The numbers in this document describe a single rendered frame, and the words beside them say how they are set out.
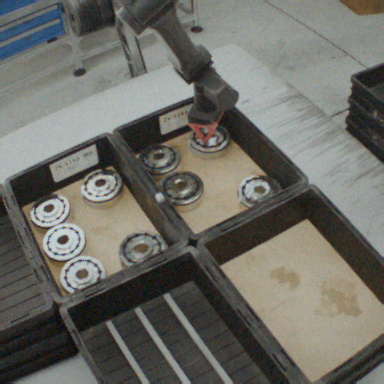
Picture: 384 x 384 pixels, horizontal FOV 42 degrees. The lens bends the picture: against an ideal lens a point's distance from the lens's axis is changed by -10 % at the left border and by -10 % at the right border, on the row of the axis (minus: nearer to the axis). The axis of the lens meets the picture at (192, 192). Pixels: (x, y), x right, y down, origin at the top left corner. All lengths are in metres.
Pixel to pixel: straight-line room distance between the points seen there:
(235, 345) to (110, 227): 0.41
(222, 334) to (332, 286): 0.25
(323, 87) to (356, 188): 1.60
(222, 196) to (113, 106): 0.64
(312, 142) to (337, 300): 0.64
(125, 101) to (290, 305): 0.96
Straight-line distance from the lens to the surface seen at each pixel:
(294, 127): 1.66
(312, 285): 1.14
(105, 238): 1.23
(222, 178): 1.32
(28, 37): 3.05
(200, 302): 1.11
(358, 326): 1.10
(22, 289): 1.20
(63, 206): 1.28
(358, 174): 1.55
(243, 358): 1.04
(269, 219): 1.14
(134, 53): 2.04
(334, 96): 3.00
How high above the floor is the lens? 1.78
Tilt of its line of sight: 47 degrees down
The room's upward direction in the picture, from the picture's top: 5 degrees counter-clockwise
